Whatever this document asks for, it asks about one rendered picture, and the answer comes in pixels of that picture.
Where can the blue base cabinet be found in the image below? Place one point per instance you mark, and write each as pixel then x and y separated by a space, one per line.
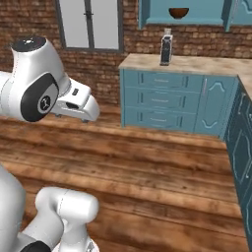
pixel 124 98

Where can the blue base cupboard door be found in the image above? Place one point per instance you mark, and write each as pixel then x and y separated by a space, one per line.
pixel 215 105

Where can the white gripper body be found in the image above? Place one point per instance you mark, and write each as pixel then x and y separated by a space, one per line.
pixel 92 110

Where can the grey framed window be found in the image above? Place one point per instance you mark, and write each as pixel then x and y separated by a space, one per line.
pixel 88 23

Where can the blue open wall cabinet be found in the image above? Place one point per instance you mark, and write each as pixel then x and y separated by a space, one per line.
pixel 197 11

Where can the blue closed wall cabinet door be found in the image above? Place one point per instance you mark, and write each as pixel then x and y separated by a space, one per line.
pixel 242 11

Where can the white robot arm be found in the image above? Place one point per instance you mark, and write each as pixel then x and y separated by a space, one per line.
pixel 29 82

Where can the brown wooden bowl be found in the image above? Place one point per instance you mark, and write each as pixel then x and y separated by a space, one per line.
pixel 178 13

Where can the dark blue side cabinet run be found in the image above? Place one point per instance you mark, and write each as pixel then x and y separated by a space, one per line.
pixel 242 147

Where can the blue drawer front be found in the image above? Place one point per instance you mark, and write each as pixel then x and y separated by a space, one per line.
pixel 164 81
pixel 162 100
pixel 160 119

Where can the black and silver coffee grinder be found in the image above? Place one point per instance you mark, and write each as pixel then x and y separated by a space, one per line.
pixel 166 49

